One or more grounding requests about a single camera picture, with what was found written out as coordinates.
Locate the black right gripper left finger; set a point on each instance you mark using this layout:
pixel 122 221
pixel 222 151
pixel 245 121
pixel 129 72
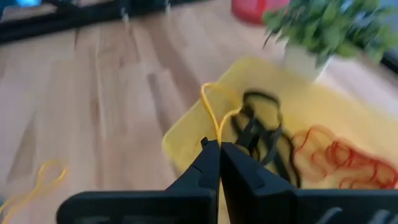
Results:
pixel 199 193

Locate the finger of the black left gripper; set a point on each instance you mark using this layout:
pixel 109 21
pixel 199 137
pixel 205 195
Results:
pixel 125 17
pixel 168 4

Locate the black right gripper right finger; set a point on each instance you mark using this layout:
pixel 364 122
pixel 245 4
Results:
pixel 248 196

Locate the black rubber band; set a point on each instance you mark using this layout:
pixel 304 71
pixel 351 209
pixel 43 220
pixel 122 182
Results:
pixel 250 133
pixel 275 140

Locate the yellow rubber band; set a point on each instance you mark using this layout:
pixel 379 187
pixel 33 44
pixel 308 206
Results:
pixel 39 172
pixel 210 109

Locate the yellow translucent plastic bin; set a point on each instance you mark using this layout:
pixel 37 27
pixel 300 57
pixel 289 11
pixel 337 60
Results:
pixel 311 102

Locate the red desk lamp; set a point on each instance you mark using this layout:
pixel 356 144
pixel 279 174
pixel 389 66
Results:
pixel 248 11

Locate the green potted plant white pot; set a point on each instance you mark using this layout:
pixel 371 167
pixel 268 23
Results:
pixel 326 31

